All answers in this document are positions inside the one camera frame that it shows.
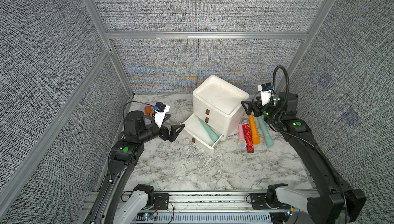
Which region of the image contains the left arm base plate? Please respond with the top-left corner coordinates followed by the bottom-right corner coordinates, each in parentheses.
top-left (141, 193), bottom-right (170, 212)

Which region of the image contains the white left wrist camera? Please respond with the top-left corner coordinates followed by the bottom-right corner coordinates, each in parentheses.
top-left (154, 102), bottom-right (170, 128)

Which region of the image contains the pink microphone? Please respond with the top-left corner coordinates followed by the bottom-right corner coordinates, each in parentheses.
top-left (238, 123), bottom-right (247, 149)

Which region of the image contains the orange pastry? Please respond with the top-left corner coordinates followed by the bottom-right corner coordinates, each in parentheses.
top-left (144, 106), bottom-right (155, 117)

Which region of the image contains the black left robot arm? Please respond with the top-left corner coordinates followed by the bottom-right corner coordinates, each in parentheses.
top-left (84, 110), bottom-right (185, 224)

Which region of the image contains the teal microphone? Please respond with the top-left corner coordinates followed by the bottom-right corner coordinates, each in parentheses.
top-left (258, 117), bottom-right (274, 147)
top-left (198, 119), bottom-right (219, 143)

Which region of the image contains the white three-drawer storage unit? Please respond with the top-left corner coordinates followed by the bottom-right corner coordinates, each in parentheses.
top-left (192, 75), bottom-right (249, 137)

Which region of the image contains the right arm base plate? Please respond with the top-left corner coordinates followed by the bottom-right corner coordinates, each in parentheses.
top-left (246, 193), bottom-right (291, 210)

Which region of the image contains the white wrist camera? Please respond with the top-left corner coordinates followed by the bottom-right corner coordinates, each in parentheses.
top-left (154, 102), bottom-right (170, 128)
top-left (258, 82), bottom-right (274, 106)

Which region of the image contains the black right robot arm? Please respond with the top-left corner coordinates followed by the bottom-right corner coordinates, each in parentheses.
top-left (241, 92), bottom-right (367, 224)

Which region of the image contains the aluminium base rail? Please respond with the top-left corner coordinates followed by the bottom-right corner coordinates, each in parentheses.
top-left (81, 191), bottom-right (339, 224)

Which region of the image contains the red glitter microphone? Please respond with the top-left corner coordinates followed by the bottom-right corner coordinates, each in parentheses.
top-left (241, 119), bottom-right (254, 153)

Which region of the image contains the orange microphone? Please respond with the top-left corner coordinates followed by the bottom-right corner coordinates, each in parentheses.
top-left (248, 114), bottom-right (261, 145)

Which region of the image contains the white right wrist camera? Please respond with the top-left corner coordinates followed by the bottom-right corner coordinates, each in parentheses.
top-left (258, 82), bottom-right (274, 106)

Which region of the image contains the purple plate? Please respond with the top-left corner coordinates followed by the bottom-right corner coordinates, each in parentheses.
top-left (140, 102), bottom-right (157, 117)

